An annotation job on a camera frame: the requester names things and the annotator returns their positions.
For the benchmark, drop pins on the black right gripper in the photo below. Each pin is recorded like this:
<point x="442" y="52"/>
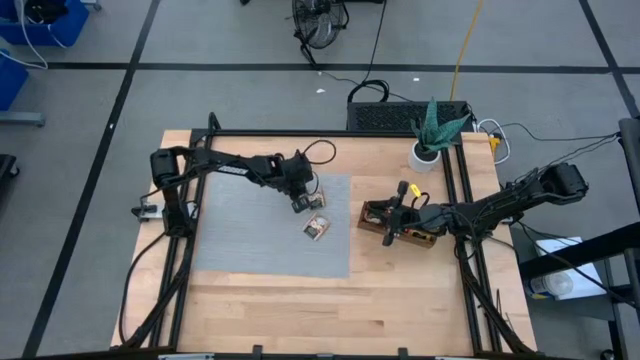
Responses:
<point x="407" y="217"/>

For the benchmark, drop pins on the grey cart base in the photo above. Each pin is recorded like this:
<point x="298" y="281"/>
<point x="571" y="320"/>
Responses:
<point x="22" y="119"/>

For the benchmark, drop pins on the black floor fan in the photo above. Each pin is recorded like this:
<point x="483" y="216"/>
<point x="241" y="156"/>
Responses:
<point x="320" y="20"/>

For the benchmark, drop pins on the clear plastic bottle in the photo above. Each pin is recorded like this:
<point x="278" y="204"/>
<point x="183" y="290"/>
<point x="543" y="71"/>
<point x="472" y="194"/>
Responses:
<point x="550" y="285"/>

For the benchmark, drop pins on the white plant pot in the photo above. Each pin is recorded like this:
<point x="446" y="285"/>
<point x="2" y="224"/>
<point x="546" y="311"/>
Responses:
<point x="422" y="161"/>

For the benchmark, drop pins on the large blue bin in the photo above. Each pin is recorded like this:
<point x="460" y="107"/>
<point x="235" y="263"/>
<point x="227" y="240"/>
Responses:
<point x="60" y="27"/>

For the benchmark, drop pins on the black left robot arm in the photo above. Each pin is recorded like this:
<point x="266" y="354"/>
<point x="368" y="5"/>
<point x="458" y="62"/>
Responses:
<point x="225" y="167"/>

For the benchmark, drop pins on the yellow power plug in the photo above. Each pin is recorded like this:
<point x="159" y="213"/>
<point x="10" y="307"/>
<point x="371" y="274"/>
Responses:
<point x="494" y="145"/>

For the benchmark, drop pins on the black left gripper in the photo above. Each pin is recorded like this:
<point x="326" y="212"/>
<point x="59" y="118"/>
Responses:
<point x="295" y="177"/>

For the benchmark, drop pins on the black equipment stand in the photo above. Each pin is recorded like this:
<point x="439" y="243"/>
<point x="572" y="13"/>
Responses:
<point x="575" y="252"/>

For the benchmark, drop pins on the black floor object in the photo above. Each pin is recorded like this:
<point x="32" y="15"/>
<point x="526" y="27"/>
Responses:
<point x="7" y="165"/>

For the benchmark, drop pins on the black aluminium table frame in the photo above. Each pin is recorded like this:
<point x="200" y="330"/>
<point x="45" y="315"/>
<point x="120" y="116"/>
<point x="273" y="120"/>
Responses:
<point x="320" y="133"/>

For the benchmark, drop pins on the white box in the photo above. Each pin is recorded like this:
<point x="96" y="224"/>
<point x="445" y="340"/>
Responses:
<point x="575" y="270"/>

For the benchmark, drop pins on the grey woven placemat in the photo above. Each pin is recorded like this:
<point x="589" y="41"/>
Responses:
<point x="250" y="240"/>

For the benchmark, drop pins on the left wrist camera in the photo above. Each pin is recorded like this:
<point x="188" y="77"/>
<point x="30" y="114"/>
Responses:
<point x="299" y="156"/>

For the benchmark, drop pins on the small blue bin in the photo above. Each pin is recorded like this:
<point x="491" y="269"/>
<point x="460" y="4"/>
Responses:
<point x="10" y="80"/>

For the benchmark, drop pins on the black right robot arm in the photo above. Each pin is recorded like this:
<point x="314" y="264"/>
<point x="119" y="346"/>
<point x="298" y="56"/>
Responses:
<point x="525" y="197"/>

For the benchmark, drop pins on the wooden tea organizer box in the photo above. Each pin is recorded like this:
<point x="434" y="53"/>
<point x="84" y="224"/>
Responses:
<point x="367" y="225"/>

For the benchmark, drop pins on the black perforated computer case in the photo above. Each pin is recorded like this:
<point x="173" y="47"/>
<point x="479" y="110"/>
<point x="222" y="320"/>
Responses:
<point x="400" y="116"/>

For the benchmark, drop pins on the green snake plant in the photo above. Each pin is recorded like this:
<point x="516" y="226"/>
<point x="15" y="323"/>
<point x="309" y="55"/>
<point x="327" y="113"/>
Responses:
<point x="435" y="132"/>

